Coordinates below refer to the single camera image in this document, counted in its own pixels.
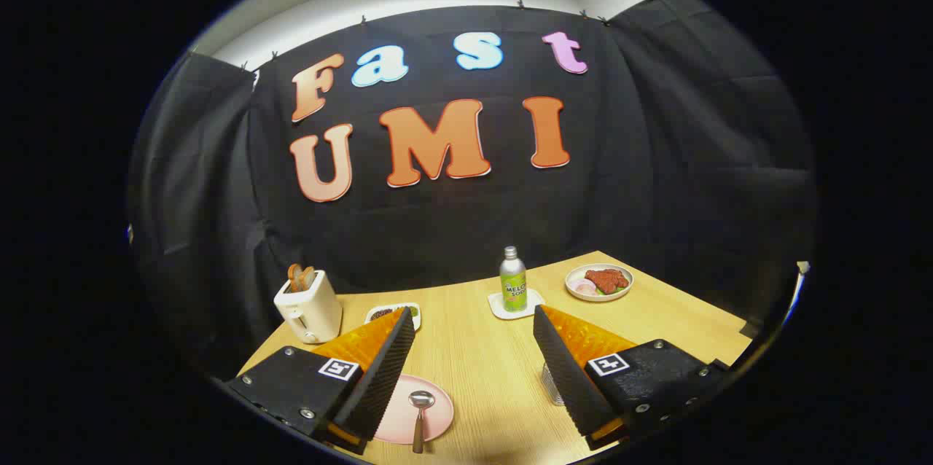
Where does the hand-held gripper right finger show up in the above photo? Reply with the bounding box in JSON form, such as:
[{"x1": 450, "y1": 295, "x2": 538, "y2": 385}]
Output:
[{"x1": 532, "y1": 305, "x2": 730, "y2": 451}]

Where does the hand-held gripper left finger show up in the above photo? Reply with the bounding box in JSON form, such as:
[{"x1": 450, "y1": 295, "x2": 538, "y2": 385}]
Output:
[{"x1": 222, "y1": 307, "x2": 416, "y2": 455}]

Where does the wooden handled metal spoon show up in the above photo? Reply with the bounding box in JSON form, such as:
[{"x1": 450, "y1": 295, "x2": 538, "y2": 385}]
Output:
[{"x1": 408, "y1": 390, "x2": 436, "y2": 454}]

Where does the pink round plate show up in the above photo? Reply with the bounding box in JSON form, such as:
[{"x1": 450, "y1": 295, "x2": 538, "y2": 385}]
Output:
[{"x1": 373, "y1": 375, "x2": 455, "y2": 445}]

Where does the white divided snack dish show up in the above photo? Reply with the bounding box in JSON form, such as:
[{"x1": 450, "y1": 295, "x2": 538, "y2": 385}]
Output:
[{"x1": 364, "y1": 302, "x2": 422, "y2": 327}]

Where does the white square coaster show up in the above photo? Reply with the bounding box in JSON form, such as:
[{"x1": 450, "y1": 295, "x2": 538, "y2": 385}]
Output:
[{"x1": 488, "y1": 288, "x2": 546, "y2": 321}]

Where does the white round food plate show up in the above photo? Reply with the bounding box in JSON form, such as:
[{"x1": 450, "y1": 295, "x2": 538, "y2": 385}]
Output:
[{"x1": 565, "y1": 263, "x2": 634, "y2": 302}]

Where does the white toaster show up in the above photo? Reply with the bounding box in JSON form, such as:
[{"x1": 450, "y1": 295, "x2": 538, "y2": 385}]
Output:
[{"x1": 273, "y1": 270, "x2": 343, "y2": 345}]

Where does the green soda bottle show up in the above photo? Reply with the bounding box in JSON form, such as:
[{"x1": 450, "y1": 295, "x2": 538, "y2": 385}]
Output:
[{"x1": 499, "y1": 246, "x2": 528, "y2": 313}]

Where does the brown meat piece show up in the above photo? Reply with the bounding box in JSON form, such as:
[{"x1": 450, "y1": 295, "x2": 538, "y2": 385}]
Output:
[{"x1": 585, "y1": 269, "x2": 630, "y2": 295}]

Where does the black backdrop cloth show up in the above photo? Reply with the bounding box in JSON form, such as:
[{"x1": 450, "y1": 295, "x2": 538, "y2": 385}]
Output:
[{"x1": 128, "y1": 0, "x2": 817, "y2": 378}]

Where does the metal wire basket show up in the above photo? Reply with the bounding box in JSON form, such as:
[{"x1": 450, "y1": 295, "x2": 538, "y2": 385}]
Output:
[{"x1": 541, "y1": 362, "x2": 568, "y2": 407}]

